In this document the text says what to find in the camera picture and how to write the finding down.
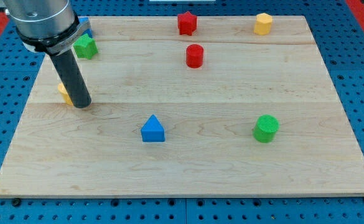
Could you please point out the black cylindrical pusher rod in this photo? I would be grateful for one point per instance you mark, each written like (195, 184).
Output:
(70, 75)

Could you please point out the blue triangle block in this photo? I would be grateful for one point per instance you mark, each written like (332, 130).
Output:
(152, 130)

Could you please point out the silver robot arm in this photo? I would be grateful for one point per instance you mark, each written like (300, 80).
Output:
(52, 27)

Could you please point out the blue block behind arm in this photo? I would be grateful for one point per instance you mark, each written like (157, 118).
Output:
(85, 27)

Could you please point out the yellow block behind rod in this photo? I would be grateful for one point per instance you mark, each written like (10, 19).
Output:
(62, 90)

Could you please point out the green star block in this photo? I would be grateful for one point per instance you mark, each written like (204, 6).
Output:
(85, 47)

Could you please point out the red star block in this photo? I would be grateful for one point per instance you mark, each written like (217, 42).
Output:
(186, 23)

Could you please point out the red cylinder block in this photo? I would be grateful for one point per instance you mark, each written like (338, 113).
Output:
(194, 56)

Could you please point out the wooden board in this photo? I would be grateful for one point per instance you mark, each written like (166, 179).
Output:
(208, 114)

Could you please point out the yellow hexagon block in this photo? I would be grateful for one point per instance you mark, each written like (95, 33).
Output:
(263, 24)

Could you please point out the green cylinder block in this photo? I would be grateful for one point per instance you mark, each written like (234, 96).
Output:
(265, 128)

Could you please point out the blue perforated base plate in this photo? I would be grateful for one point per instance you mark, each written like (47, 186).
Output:
(340, 37)

